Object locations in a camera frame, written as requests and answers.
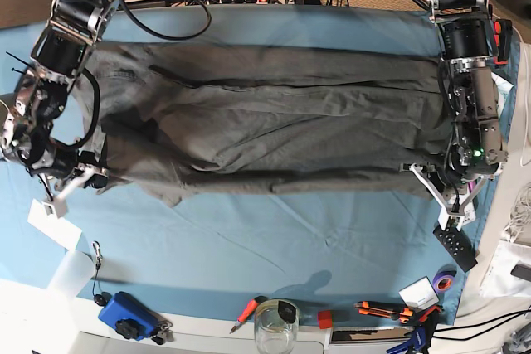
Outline orange black utility knife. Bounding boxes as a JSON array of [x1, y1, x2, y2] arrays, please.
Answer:
[[354, 301, 414, 323]]

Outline blue box with knob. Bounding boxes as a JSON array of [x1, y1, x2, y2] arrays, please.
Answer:
[[98, 292, 158, 341]]

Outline black lanyard with clip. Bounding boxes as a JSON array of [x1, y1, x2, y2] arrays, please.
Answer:
[[91, 240, 108, 307]]

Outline white plastic bag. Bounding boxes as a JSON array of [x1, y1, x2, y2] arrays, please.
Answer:
[[479, 240, 530, 298]]

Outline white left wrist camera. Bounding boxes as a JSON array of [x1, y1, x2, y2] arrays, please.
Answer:
[[399, 163, 489, 230]]

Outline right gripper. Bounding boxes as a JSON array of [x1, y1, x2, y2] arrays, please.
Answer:
[[31, 148, 109, 190]]

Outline red handled screwdriver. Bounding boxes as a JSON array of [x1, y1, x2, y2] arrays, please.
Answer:
[[230, 295, 267, 334]]

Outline dark grey T-shirt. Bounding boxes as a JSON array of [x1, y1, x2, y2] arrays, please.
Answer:
[[87, 43, 451, 206]]

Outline purple tape roll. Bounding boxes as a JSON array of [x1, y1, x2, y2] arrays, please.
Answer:
[[432, 270, 456, 293]]

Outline black remote control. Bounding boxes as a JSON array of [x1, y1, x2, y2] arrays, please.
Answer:
[[433, 225, 478, 273]]

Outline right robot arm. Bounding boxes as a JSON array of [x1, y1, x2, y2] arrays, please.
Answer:
[[1, 0, 117, 189]]

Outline translucent plastic cup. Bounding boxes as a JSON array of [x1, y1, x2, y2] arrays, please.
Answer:
[[46, 250, 95, 306]]

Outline red cube block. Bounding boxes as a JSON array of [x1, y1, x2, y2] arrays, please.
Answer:
[[317, 310, 334, 330]]

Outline white small card box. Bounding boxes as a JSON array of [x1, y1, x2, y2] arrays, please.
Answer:
[[399, 277, 439, 311]]

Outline clear glass jar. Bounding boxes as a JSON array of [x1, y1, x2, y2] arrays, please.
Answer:
[[254, 299, 300, 354]]

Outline blue black clamp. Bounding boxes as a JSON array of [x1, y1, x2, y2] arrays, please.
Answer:
[[386, 305, 443, 354]]

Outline red black clamp tool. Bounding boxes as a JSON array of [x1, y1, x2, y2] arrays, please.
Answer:
[[494, 19, 513, 65]]

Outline black cable tie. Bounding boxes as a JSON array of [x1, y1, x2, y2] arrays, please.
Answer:
[[5, 51, 34, 70]]

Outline white paper card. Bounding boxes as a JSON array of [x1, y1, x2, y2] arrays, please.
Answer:
[[27, 201, 82, 250]]

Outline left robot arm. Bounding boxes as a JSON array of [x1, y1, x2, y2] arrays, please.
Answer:
[[427, 0, 507, 191]]

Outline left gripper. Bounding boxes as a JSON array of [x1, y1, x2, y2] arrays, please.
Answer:
[[429, 162, 490, 201]]

